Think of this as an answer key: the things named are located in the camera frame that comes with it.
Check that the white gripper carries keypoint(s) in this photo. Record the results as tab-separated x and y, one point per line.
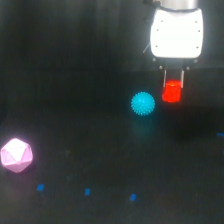
176	39

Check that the red cylindrical cup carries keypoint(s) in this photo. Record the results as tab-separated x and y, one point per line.
172	91

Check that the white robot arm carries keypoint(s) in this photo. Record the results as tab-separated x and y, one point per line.
178	5

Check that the blue spiky ball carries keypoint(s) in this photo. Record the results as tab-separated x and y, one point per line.
142	104

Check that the blue tape marker far right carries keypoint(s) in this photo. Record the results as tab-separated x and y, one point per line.
220	134

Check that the blue tape marker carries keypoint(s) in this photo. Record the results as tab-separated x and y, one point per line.
40	187
220	134
133	197
87	191

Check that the blue tape marker middle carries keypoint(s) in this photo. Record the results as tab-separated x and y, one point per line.
87	191

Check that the blue tape marker left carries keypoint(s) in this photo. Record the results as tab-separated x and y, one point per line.
40	187

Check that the pink polyhedron ball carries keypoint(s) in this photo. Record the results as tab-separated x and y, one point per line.
16	155

